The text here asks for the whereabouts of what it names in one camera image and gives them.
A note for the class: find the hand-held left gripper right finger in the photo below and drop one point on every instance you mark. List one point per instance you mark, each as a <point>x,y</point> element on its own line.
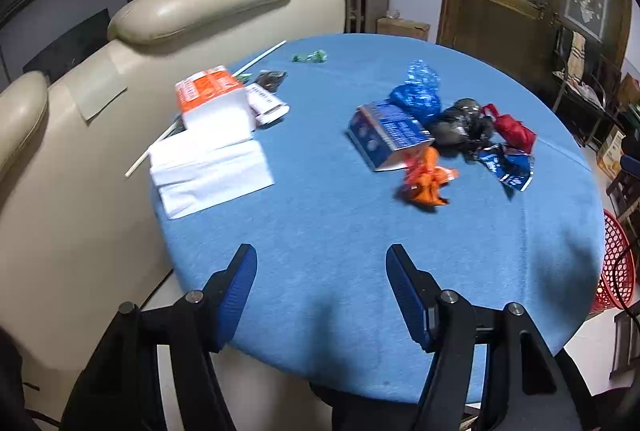
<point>404,291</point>

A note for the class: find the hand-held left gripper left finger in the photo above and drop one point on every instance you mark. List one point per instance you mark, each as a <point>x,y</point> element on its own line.
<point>241,288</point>

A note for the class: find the orange snack wrapper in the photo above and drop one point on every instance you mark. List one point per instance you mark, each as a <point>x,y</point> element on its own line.
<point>425,181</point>

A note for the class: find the blue carton box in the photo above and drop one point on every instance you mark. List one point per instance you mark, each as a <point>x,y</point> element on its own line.
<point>390,133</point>

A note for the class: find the dark blue snack wrapper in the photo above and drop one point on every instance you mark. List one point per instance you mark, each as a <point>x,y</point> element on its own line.
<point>510,168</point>

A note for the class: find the black plastic bag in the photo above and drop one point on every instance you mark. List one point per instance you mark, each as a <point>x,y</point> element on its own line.
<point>455,126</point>

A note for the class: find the red plastic bag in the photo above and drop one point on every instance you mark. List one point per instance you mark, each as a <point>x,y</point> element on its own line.
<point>515,131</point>

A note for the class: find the blue plastic bag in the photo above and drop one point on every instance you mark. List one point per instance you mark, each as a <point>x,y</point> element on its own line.
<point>417,96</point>

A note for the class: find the red plastic basket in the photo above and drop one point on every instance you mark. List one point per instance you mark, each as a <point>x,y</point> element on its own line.
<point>617,261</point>

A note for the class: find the white tissue sheets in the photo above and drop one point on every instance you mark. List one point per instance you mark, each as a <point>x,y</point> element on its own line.
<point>210,176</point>

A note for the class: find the beige leather sofa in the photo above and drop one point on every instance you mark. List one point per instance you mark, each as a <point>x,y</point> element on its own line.
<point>75,211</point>

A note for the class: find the white labelled packet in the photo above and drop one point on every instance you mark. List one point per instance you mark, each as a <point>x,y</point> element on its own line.
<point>265,103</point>

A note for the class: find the orange and white tissue pack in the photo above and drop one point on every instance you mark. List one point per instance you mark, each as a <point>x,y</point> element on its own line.
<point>210,91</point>

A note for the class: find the dark foil packet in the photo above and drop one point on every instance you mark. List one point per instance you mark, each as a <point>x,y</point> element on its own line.
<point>270,80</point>

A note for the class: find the green candy wrapper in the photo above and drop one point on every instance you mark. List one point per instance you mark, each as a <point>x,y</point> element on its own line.
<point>310,56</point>
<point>243,78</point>

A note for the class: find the thin white stick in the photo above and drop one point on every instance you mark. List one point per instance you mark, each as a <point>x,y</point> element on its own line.
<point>261,56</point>

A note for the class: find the orange printed cardboard box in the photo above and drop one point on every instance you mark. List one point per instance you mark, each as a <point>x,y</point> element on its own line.
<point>611,153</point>

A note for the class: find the brown cardboard box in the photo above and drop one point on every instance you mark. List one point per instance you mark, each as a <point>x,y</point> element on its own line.
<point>402,30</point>

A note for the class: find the dark chair with cloth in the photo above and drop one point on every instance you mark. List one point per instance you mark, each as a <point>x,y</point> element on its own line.
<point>580,81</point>

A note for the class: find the black television screen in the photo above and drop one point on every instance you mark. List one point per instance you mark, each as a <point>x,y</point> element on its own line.
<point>70,43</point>

